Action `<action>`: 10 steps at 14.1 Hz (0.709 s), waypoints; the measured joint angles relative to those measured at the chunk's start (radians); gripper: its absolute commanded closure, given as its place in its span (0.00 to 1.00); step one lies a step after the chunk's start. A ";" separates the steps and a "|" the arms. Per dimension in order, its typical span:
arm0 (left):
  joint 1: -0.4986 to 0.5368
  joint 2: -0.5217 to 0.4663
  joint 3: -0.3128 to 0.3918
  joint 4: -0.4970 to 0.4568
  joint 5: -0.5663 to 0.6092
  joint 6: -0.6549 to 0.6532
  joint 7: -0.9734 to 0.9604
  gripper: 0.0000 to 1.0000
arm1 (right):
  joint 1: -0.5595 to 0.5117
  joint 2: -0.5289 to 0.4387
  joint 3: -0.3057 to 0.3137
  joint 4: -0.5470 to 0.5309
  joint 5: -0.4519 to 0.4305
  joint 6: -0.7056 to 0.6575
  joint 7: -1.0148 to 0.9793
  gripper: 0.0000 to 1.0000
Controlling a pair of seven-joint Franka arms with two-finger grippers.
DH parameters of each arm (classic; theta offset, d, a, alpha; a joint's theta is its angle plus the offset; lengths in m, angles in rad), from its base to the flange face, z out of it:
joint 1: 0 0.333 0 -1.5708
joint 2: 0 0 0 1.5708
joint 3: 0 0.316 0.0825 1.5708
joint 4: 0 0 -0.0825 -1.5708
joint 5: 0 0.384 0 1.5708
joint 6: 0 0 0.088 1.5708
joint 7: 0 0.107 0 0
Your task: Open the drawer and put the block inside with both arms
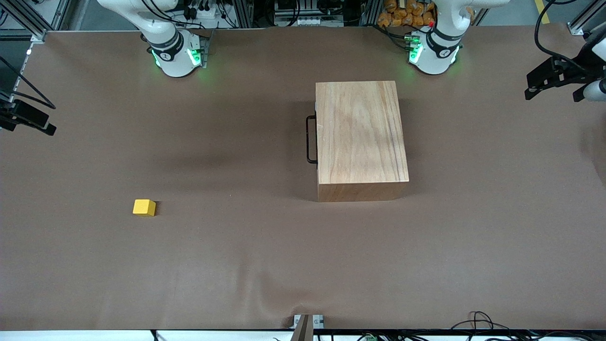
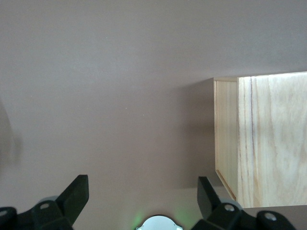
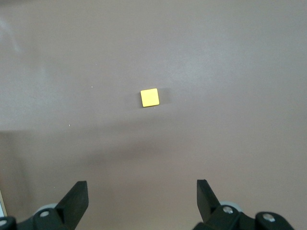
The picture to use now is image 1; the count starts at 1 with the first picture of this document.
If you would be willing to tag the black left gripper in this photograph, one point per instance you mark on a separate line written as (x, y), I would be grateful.
(574, 71)

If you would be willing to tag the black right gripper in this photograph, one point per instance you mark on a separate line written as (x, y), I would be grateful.
(19, 115)

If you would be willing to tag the yellow wooden block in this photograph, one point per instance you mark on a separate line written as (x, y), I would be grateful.
(143, 207)

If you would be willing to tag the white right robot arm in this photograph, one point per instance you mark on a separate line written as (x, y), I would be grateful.
(173, 61)

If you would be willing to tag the light wooden drawer cabinet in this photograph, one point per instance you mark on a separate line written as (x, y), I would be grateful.
(360, 137)

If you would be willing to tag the orange bagged items pile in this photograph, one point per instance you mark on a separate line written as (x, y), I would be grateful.
(407, 12)

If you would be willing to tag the white power strip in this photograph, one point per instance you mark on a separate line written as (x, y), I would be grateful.
(201, 12)

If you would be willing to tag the brown table cover mat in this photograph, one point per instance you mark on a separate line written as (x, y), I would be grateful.
(236, 260)

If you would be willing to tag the aluminium frame profile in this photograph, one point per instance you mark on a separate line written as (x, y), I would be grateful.
(26, 21)
(587, 19)

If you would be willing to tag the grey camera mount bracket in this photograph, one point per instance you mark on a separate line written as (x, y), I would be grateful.
(303, 327)

